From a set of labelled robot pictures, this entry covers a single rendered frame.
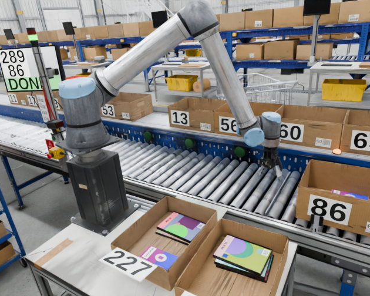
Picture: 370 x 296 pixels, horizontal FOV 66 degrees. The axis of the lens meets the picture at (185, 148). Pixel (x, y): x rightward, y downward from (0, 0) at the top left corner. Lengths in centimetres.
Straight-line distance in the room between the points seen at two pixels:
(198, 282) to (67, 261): 56
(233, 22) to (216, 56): 557
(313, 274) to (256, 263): 116
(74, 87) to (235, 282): 96
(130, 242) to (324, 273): 144
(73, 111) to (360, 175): 135
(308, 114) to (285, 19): 447
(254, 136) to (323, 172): 49
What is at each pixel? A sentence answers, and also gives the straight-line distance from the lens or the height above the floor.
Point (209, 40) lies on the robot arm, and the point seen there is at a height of 154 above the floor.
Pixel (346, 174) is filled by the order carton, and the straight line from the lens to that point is 163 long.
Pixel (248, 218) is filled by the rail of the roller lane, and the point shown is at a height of 73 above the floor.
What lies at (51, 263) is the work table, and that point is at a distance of 139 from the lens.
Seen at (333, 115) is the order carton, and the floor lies 100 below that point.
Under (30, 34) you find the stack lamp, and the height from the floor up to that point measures 162.
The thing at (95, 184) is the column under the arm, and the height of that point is 99.
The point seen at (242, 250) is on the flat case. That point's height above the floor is 80.
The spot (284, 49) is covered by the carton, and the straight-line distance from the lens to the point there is 617.
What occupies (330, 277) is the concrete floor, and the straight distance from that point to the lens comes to 229.
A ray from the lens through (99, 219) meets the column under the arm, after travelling 145.
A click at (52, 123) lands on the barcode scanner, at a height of 108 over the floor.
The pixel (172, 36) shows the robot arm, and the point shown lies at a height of 156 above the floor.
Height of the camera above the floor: 162
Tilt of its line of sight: 24 degrees down
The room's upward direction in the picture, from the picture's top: 5 degrees counter-clockwise
